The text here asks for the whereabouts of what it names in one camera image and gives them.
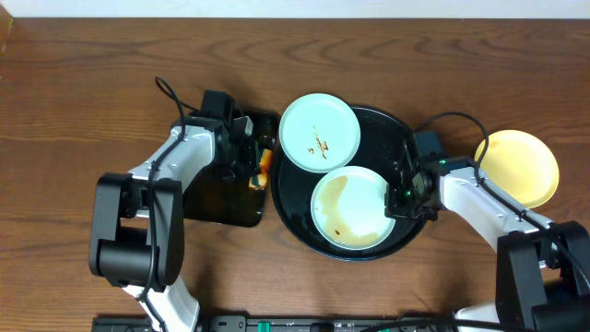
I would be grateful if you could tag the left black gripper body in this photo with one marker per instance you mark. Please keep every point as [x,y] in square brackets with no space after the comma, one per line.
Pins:
[254,150]

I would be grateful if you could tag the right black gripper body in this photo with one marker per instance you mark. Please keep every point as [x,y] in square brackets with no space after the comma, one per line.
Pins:
[407,203]

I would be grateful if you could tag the green and yellow sponge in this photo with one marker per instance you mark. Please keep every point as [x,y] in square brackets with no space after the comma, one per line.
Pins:
[260,179]

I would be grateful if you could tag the pale green plate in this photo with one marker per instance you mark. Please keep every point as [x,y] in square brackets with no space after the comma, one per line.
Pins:
[348,208]

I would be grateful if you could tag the yellow plate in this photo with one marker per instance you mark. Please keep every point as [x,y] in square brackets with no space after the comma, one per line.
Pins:
[523,166]

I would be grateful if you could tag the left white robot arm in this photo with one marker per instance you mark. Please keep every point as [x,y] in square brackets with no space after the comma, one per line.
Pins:
[137,238]

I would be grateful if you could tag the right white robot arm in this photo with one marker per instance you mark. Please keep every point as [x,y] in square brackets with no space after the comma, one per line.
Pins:
[542,271]

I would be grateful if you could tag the black rectangular tray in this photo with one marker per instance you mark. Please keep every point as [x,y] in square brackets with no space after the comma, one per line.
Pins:
[231,202]

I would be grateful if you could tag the light blue plate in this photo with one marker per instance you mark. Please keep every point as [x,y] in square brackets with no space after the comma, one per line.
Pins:
[319,133]

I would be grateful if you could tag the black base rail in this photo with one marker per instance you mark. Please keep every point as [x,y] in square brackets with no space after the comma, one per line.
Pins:
[241,323]

